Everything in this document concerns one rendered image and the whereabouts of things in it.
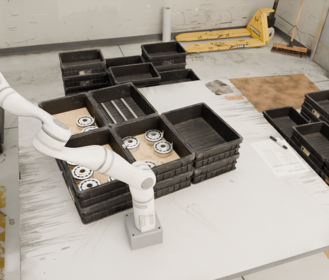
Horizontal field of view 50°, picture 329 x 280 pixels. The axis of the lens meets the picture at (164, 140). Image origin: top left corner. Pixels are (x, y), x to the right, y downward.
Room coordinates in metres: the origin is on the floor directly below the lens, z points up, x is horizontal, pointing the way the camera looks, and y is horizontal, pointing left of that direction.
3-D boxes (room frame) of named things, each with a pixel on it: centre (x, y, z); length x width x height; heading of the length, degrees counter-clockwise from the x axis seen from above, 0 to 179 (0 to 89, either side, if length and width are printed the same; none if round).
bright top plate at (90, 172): (1.25, 0.39, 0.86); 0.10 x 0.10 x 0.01
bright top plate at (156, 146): (1.47, 0.00, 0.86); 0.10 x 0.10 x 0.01
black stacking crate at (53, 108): (1.64, 0.52, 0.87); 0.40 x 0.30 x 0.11; 29
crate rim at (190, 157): (1.44, 0.07, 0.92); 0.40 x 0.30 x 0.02; 29
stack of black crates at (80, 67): (3.04, 0.80, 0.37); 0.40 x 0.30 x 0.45; 110
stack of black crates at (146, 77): (2.80, 0.29, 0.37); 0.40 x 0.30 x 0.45; 110
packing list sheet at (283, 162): (1.63, -0.70, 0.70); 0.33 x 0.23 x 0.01; 20
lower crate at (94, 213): (1.29, 0.33, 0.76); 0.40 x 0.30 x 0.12; 29
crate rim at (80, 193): (1.29, 0.33, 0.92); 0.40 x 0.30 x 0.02; 29
